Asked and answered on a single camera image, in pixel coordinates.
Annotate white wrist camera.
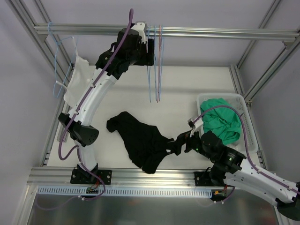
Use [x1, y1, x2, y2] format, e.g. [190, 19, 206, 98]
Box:
[131, 22, 148, 44]
[187, 116, 204, 137]

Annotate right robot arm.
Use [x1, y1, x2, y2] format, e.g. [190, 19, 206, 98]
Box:
[173, 132, 300, 221]

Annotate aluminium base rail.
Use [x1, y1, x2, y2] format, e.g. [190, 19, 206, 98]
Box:
[27, 166, 235, 188]

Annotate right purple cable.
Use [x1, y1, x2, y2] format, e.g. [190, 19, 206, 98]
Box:
[194, 105, 300, 195]

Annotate aluminium frame posts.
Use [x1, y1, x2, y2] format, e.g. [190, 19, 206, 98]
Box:
[0, 0, 300, 104]

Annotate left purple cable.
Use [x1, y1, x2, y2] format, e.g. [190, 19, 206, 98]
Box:
[58, 8, 135, 201]

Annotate pink hanger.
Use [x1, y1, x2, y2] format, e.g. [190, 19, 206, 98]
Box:
[157, 25, 162, 103]

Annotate white plastic basket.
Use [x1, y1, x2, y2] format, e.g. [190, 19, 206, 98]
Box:
[196, 93, 258, 153]

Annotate purple cable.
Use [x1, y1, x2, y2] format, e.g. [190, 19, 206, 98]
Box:
[58, 8, 135, 201]
[194, 105, 300, 195]

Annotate white tank top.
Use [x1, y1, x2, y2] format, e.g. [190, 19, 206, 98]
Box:
[55, 37, 95, 108]

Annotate black mounting plate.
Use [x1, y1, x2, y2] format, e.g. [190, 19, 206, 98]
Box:
[70, 168, 112, 185]
[194, 172, 211, 187]

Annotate slotted cable duct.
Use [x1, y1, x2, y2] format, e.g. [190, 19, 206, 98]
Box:
[37, 186, 212, 198]

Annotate green tank top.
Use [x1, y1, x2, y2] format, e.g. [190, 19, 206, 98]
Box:
[200, 98, 241, 145]

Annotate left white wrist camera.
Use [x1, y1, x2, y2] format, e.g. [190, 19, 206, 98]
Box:
[131, 22, 148, 44]

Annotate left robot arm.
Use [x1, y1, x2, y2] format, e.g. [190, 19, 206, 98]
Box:
[59, 22, 154, 184]

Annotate aluminium hanging rail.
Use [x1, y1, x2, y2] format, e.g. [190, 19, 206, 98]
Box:
[34, 23, 300, 42]

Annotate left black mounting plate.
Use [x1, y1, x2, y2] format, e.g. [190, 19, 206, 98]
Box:
[70, 168, 112, 185]

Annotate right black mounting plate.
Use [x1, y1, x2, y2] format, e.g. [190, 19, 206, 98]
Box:
[194, 172, 211, 187]

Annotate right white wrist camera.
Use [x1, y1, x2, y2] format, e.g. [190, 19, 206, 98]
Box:
[187, 116, 204, 137]

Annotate blue hanger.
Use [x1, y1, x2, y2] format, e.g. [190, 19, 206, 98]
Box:
[159, 26, 165, 101]
[147, 26, 151, 103]
[154, 25, 158, 102]
[47, 22, 75, 98]

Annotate black tank top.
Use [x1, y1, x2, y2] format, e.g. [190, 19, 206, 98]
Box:
[106, 112, 181, 174]

